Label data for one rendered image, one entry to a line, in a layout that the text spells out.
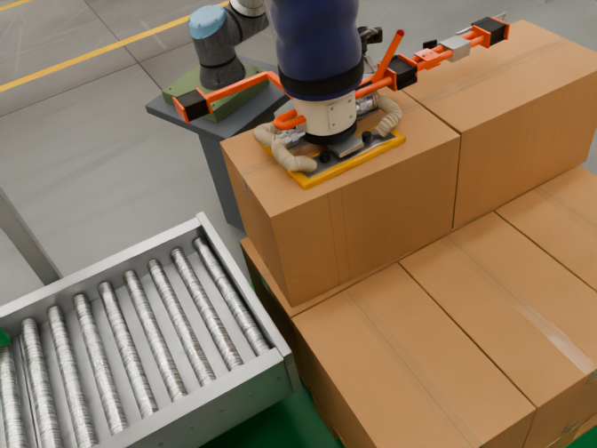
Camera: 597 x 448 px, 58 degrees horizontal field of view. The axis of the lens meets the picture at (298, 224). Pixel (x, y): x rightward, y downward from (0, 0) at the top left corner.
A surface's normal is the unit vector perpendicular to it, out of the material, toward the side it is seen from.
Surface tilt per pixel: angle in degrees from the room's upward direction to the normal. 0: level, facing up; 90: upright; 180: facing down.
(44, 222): 0
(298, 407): 0
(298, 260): 90
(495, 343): 0
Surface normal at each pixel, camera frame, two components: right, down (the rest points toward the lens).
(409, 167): 0.43, 0.60
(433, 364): -0.14, -0.70
